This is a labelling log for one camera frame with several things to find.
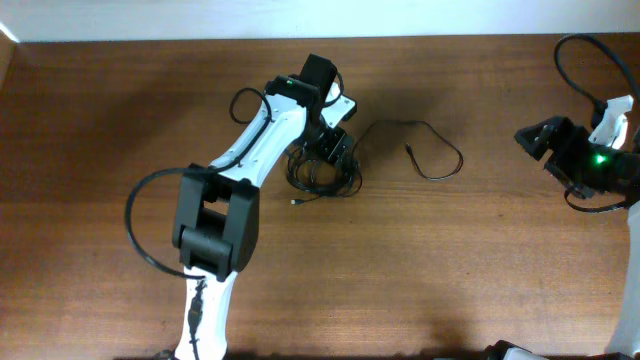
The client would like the separated black usb cable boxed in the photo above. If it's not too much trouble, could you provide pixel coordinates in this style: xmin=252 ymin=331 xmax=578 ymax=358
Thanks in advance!
xmin=352 ymin=119 xmax=465 ymax=182

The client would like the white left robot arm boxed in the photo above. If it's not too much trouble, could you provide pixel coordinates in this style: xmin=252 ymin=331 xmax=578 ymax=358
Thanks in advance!
xmin=172 ymin=54 xmax=357 ymax=359

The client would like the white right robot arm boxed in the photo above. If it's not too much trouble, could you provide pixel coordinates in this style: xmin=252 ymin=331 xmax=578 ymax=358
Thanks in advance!
xmin=514 ymin=116 xmax=639 ymax=359

